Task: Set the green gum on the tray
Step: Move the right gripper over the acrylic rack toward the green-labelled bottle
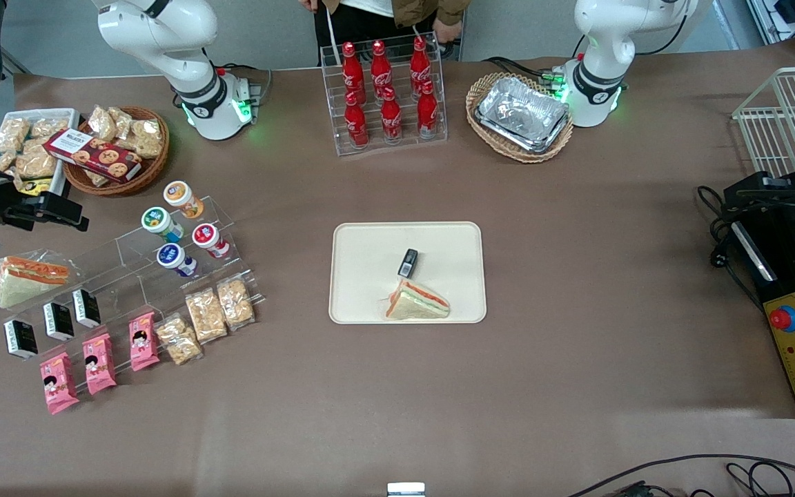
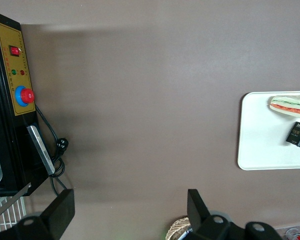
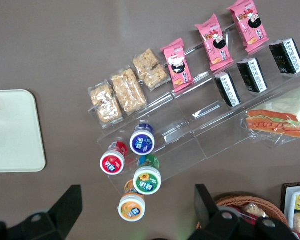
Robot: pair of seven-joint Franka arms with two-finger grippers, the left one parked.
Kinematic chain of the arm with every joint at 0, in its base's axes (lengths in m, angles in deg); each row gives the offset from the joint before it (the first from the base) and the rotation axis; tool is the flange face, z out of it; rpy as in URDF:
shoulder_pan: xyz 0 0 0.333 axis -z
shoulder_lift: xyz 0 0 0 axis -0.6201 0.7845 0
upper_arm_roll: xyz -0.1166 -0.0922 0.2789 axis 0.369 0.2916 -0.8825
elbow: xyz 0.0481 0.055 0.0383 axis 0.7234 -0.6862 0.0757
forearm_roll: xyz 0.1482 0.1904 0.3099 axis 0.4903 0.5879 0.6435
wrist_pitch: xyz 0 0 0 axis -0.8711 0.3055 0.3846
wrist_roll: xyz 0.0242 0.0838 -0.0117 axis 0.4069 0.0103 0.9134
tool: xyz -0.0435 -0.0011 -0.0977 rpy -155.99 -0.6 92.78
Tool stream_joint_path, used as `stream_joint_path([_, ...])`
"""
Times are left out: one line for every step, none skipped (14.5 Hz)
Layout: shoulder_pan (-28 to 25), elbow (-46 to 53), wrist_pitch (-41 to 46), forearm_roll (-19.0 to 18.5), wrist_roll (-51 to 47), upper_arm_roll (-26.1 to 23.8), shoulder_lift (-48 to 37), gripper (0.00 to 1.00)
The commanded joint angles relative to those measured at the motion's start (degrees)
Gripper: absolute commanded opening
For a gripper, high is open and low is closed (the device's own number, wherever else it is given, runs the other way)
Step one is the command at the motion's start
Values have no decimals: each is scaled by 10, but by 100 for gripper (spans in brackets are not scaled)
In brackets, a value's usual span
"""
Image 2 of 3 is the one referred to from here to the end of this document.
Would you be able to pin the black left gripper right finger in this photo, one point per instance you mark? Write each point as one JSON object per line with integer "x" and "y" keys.
{"x": 196, "y": 210}

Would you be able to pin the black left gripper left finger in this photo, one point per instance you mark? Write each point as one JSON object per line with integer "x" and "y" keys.
{"x": 61, "y": 210}

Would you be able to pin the cream plastic tray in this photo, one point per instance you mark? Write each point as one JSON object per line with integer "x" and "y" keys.
{"x": 262, "y": 140}

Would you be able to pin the light oval wicker basket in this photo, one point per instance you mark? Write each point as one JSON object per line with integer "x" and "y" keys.
{"x": 176, "y": 227}

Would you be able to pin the silver metal bar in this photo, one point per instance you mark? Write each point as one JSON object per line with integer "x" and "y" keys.
{"x": 41, "y": 150}

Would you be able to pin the black power plug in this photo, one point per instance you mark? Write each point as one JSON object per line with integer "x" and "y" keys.
{"x": 63, "y": 146}

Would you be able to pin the black sealing machine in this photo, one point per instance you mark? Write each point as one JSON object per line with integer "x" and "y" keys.
{"x": 10, "y": 150}

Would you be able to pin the red cola bottle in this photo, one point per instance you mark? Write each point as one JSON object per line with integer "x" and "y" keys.
{"x": 295, "y": 234}

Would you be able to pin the red emergency stop button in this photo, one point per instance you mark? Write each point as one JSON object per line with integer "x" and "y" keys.
{"x": 27, "y": 95}

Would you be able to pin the small black carton box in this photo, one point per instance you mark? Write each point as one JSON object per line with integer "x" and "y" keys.
{"x": 296, "y": 135}

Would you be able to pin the wrapped triangle sandwich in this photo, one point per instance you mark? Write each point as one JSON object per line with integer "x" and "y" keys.
{"x": 292, "y": 106}

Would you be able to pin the yellow control panel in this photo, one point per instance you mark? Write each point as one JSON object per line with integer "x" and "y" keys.
{"x": 15, "y": 75}

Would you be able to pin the red rocker switch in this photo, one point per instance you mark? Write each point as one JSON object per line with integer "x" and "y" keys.
{"x": 14, "y": 50}

